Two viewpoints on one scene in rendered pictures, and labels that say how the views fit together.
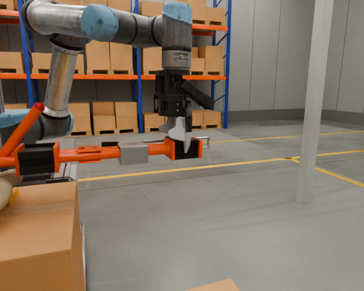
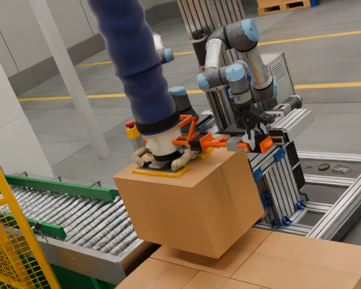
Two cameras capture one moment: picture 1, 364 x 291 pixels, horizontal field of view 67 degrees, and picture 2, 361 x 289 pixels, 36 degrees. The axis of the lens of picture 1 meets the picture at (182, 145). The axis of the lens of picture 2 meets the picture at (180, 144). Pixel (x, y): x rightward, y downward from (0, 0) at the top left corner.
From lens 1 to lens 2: 2.12 m
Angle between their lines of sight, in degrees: 67
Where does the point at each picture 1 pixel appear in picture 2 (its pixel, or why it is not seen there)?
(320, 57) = not seen: outside the picture
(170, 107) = (241, 123)
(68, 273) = (193, 196)
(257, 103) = not seen: outside the picture
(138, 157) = (234, 148)
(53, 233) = (195, 179)
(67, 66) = (249, 59)
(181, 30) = (232, 85)
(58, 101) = (255, 78)
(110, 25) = (204, 85)
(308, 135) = not seen: outside the picture
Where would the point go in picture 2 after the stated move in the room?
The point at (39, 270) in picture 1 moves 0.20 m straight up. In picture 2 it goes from (185, 192) to (171, 154)
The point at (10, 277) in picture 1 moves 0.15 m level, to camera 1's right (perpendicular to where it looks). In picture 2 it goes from (179, 191) to (193, 200)
